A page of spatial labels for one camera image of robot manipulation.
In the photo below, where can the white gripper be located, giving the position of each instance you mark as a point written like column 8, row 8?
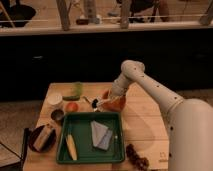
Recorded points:
column 116, row 93

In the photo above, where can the black dish brush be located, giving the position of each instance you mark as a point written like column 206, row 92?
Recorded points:
column 93, row 104

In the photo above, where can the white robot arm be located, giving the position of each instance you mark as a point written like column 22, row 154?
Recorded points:
column 190, row 120

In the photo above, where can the red bowl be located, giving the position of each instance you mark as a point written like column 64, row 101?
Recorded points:
column 116, row 105

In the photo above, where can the blue folded cloth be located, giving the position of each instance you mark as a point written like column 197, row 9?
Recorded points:
column 101, row 135

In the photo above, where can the red tomato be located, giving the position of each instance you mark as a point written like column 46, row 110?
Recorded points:
column 71, row 107

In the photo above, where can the green plastic tray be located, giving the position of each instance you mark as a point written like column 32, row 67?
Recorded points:
column 79, row 126

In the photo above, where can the white cup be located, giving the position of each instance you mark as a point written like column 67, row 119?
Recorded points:
column 55, row 100

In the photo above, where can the yellow corn cob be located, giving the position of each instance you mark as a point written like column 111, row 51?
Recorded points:
column 71, row 146

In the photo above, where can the bunch of dark grapes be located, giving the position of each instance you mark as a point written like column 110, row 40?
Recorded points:
column 140, row 163

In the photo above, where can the dark round plate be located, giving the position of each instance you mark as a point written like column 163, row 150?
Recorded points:
column 47, row 145

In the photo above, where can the sandwich slice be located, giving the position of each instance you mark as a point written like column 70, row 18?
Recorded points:
column 43, row 137

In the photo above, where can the black chair frame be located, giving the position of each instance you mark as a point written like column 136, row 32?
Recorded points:
column 17, row 166

